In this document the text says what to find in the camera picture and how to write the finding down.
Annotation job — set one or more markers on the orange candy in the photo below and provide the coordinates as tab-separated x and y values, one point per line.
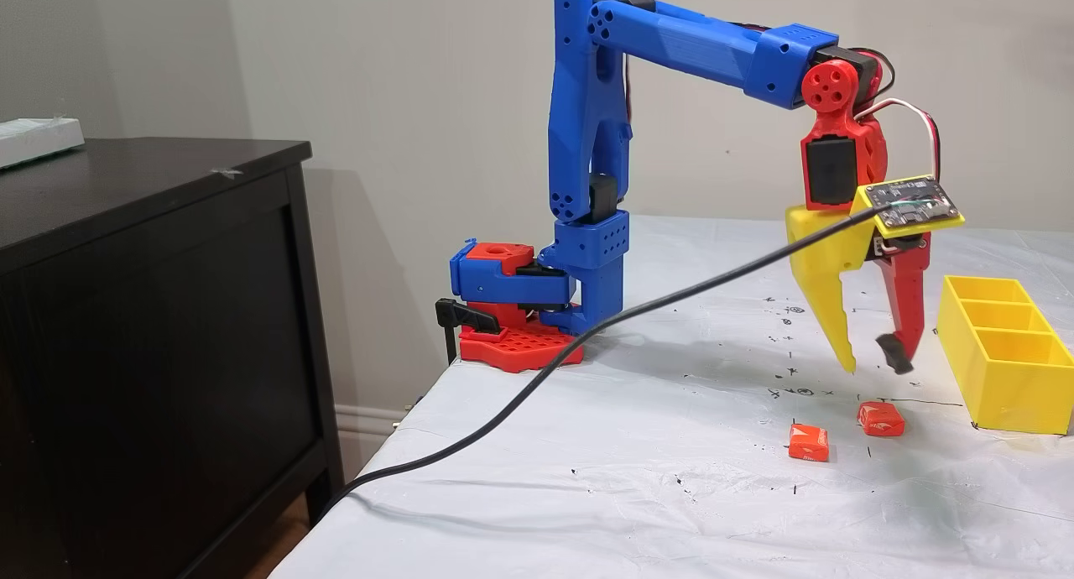
808	442
881	419

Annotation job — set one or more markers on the yellow three-compartment box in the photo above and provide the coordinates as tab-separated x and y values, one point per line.
1015	394

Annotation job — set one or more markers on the white flat box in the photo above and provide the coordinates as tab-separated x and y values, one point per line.
38	141

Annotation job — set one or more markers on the white table cloth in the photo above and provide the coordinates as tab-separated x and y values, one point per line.
671	495

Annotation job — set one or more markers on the black table clamp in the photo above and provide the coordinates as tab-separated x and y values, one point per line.
470	316

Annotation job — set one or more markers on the white baseboard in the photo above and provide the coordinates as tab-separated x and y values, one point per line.
365	418

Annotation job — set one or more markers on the clear tape piece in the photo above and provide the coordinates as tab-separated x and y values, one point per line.
226	173

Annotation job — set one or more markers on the black wooden cabinet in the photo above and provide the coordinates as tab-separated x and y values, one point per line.
151	352

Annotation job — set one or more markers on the camera board on yellow mount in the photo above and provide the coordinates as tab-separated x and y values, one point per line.
910	203

